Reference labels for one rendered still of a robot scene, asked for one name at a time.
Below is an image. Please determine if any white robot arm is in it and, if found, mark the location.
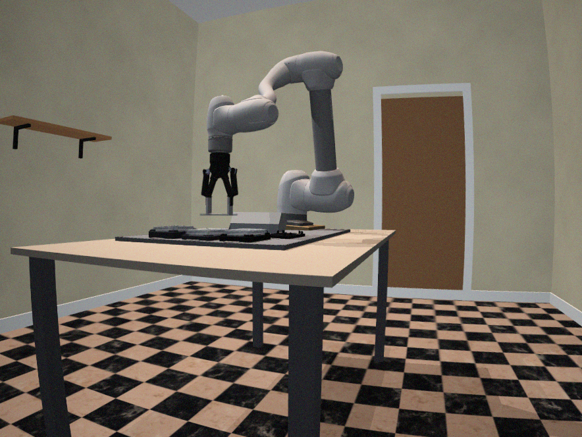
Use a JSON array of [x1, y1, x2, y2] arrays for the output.
[[207, 51, 354, 226]]

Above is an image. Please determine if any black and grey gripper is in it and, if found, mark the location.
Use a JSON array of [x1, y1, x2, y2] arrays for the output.
[[201, 152, 238, 215]]

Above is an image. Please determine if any white button panel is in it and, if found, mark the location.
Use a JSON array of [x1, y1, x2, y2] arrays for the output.
[[229, 212, 287, 234]]

